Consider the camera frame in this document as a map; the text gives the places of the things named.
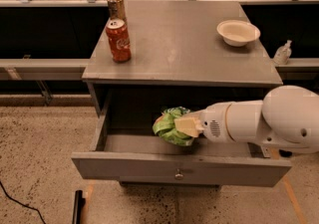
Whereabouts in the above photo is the grey open top drawer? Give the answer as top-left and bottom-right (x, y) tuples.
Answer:
(72, 98), (291, 187)

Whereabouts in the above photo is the black floor cable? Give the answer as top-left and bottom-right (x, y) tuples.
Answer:
(0, 180), (48, 224)

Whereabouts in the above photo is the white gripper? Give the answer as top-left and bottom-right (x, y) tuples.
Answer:
(174, 102), (232, 143)

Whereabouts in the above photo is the grey metal railing frame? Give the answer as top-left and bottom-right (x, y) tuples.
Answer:
(0, 0), (319, 83)

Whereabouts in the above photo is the white paper bowl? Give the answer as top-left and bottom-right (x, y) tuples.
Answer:
(216, 20), (260, 47)

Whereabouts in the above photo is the orange soda can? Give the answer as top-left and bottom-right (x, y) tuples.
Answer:
(106, 19), (131, 63)

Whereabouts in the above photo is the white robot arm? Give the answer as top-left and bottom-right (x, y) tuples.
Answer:
(174, 86), (319, 153)

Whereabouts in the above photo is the grey cabinet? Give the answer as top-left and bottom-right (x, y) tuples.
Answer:
(81, 0), (283, 189)

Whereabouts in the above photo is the metal drawer knob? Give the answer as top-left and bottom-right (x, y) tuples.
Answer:
(174, 168), (183, 180)

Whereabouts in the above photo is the gold beverage can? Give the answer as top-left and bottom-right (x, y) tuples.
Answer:
(107, 0), (127, 21)

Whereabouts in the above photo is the clear sanitizer pump bottle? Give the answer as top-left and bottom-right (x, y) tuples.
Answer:
(273, 40), (292, 65)

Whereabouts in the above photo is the black floor bar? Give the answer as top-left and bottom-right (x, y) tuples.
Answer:
(72, 190), (83, 224)

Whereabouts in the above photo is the green rice chip bag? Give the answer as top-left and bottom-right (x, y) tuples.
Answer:
(153, 107), (194, 146)

